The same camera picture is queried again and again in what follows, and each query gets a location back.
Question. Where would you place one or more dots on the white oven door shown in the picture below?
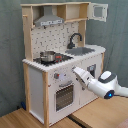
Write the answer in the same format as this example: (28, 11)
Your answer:
(63, 99)

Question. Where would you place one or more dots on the wooden toy kitchen unit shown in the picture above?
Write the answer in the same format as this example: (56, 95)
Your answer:
(52, 38)

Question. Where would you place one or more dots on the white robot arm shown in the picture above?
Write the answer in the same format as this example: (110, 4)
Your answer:
(106, 86)

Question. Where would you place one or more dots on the grey toy sink basin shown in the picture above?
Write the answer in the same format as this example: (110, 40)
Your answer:
(79, 51)

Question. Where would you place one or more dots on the black toy faucet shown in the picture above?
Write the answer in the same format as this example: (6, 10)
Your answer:
(73, 40)

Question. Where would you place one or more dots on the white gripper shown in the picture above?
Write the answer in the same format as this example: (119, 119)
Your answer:
(84, 77)

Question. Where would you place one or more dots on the grey range hood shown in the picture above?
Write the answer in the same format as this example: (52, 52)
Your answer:
(48, 18)

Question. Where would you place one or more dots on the white dishwasher door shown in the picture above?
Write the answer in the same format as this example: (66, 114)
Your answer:
(93, 65)

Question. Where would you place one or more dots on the small steel pot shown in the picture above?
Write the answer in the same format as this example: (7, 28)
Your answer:
(47, 56)

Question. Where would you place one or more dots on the black toy stovetop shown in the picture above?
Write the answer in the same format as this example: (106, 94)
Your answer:
(58, 59)

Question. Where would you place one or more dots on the left red stove knob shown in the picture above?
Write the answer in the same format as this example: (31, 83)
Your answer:
(56, 75)

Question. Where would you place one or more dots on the white microwave cabinet door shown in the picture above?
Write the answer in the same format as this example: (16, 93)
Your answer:
(97, 11)

